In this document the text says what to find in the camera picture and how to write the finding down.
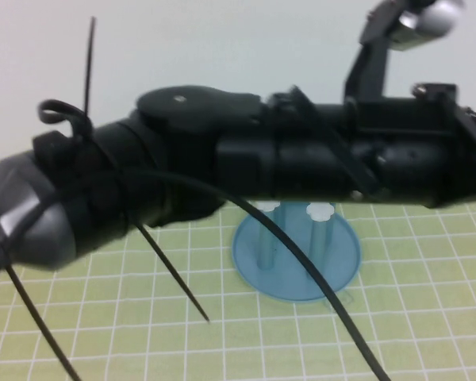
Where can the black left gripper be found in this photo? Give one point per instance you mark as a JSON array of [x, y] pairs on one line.
[[420, 158]]

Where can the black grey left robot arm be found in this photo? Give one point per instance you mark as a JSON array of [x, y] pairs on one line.
[[242, 158]]

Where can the blue cup stand white caps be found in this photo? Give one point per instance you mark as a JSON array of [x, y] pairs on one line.
[[289, 285]]

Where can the green checkered tablecloth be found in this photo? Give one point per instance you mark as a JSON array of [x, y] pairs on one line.
[[420, 297]]

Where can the small clear tape square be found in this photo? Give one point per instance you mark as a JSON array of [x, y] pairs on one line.
[[344, 299]]

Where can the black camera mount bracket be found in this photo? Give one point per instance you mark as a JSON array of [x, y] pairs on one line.
[[367, 71]]

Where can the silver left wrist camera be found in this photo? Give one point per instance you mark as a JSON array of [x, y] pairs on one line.
[[428, 20]]

